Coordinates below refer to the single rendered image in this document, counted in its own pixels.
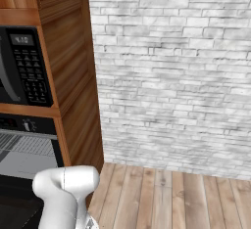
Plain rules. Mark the black oven door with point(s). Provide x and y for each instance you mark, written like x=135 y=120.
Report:
x=16 y=203

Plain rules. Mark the black microwave oven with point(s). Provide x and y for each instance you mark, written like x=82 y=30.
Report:
x=29 y=66

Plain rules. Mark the wooden appliance cabinet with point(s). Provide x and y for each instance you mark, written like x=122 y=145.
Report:
x=72 y=69

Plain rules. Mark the black built-in oven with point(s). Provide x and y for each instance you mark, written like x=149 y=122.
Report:
x=29 y=141

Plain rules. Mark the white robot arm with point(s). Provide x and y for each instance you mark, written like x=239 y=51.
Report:
x=62 y=197

